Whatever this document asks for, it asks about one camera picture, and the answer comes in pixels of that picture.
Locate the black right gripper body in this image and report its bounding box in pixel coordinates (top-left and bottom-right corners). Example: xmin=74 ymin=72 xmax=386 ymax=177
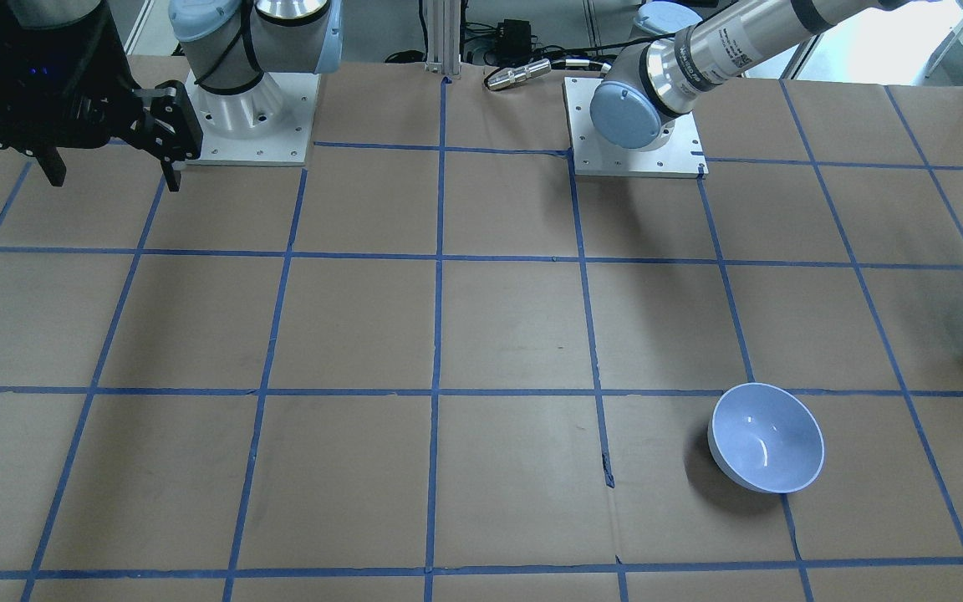
xmin=0 ymin=1 xmax=202 ymax=163

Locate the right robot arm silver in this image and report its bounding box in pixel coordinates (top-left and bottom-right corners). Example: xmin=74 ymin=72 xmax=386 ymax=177
xmin=0 ymin=1 xmax=343 ymax=191

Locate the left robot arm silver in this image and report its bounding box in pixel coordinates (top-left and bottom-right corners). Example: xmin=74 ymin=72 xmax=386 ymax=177
xmin=564 ymin=1 xmax=963 ymax=181

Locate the blue ceramic bowl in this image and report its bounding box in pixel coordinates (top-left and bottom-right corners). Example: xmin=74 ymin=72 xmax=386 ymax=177
xmin=706 ymin=382 xmax=826 ymax=494

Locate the silver metal connector plug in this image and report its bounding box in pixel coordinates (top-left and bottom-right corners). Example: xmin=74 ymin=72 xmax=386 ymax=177
xmin=482 ymin=59 xmax=552 ymax=92

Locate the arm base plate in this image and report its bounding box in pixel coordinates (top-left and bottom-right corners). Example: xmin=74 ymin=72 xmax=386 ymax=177
xmin=185 ymin=73 xmax=322 ymax=166
xmin=564 ymin=77 xmax=708 ymax=179

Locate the aluminium frame post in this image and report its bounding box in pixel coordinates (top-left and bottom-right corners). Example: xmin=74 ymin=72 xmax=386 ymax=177
xmin=419 ymin=1 xmax=465 ymax=80

